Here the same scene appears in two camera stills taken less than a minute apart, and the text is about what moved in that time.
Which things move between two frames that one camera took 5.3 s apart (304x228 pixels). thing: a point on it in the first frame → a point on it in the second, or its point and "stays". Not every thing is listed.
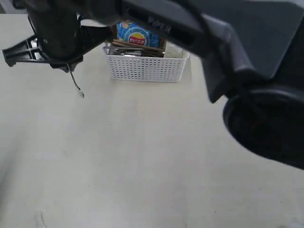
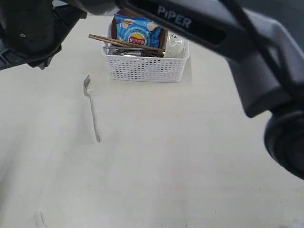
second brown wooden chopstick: x=137 y=46 stays
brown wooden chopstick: x=138 y=45 stays
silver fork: x=74 y=80 → x=87 y=85
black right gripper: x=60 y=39 → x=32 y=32
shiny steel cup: x=118 y=51 stays
